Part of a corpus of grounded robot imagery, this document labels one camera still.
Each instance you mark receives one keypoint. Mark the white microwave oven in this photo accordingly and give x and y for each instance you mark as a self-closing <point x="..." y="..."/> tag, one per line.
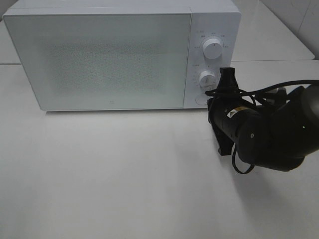
<point x="221" y="24"/>

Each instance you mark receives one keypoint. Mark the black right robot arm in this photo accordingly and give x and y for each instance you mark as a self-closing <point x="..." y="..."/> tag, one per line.
<point x="275" y="127"/>

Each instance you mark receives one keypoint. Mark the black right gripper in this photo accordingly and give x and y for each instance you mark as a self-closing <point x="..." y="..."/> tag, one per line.
<point x="229" y="113"/>

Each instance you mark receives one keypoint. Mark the round microwave door button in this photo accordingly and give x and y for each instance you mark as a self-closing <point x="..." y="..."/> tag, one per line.
<point x="202" y="99"/>

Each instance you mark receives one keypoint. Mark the white microwave knob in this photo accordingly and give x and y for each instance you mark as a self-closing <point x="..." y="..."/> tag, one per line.
<point x="212" y="48"/>
<point x="207" y="79"/>

